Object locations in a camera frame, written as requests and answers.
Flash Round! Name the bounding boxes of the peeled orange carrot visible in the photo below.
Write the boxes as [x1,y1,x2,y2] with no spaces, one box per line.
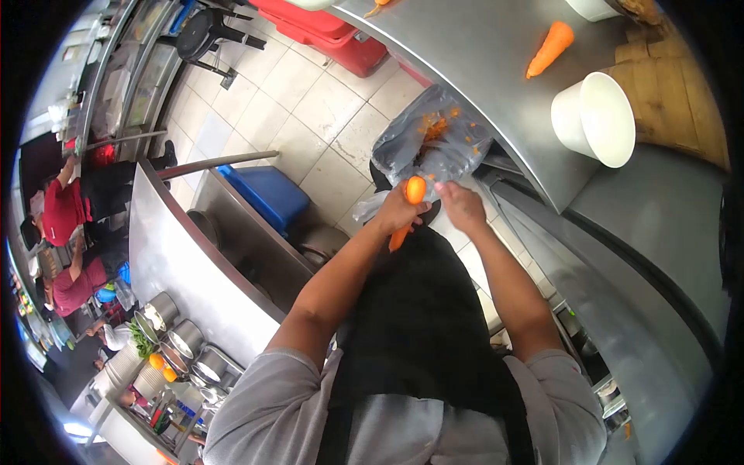
[388,176,428,252]

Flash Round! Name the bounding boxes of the person's body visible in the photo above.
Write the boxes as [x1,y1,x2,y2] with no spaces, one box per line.
[202,224,609,465]

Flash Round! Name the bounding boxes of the blue plastic bin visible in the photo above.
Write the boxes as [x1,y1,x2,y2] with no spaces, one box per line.
[217,165,311,238]

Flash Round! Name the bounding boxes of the steel serving counter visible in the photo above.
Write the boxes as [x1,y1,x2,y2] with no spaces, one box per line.
[23,0,182,165]

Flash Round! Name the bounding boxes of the stainless steel sink unit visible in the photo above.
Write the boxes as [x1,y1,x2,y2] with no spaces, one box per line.
[128,160,319,368]

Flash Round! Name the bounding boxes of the black plastic stool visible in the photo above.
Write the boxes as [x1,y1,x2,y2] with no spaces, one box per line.
[173,8,267,80]

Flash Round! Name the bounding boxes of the wooden cutting board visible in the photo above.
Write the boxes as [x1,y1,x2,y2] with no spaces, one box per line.
[601,0,731,173]

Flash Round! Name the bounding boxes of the group of metal pots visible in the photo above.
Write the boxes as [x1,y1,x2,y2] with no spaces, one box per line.
[93,291,246,420]

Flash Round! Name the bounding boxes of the red plastic bin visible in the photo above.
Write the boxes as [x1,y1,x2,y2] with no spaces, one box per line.
[249,0,389,79]

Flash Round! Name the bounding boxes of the person's right fingers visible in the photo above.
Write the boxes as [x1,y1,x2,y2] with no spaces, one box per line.
[434,181,466,204]

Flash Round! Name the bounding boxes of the white paper bowl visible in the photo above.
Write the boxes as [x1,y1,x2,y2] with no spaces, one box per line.
[550,71,637,169]
[565,0,624,23]

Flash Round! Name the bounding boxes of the person's left fingers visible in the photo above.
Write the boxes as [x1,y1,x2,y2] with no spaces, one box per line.
[402,200,432,229]

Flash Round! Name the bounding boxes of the person's left hand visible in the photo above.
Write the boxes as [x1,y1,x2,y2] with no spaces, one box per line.
[372,180,432,237]

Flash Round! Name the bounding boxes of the whole orange carrot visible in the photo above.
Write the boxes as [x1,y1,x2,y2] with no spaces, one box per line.
[525,21,575,80]

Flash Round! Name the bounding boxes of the person's right hand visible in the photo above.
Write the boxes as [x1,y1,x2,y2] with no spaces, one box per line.
[434,181,488,234]

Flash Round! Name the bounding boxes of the clear plastic bag with peels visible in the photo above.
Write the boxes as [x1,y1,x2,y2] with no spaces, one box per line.
[351,84,495,224]

